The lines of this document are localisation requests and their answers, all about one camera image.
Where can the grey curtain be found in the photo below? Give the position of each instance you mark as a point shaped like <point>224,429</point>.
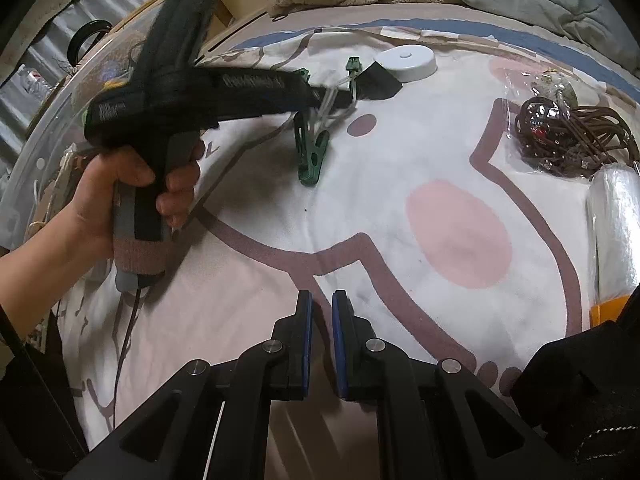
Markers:
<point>50,25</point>

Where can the clear plastic wrapped roll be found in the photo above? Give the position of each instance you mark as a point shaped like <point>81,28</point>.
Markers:
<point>615,235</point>

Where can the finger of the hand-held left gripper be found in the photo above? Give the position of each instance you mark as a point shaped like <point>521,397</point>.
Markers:
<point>340,100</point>

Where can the black cap on shelf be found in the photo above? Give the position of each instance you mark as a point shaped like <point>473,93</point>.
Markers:
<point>75,40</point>

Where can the black knit gloves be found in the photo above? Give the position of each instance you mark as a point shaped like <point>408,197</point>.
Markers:
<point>590,400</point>

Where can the small black clip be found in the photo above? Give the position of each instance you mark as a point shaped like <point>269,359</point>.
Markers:
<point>380,82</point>

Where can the clear water bottle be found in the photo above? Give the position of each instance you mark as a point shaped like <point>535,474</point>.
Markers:
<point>35,84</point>

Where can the yellow card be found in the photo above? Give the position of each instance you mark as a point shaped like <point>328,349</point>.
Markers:
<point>607,312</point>

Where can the clear plastic storage box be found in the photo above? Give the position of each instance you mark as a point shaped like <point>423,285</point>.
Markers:
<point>50,125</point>

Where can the person's left forearm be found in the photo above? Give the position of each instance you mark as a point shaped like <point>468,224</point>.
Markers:
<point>35,270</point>

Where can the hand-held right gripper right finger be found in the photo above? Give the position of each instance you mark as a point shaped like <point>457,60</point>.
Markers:
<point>340,340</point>

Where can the white tape roll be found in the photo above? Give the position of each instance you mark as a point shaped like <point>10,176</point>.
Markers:
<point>407,62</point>

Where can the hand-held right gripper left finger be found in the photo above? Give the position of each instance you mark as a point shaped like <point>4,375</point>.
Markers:
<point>306,340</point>

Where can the person's left hand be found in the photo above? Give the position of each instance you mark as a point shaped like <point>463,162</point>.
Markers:
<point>90,210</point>

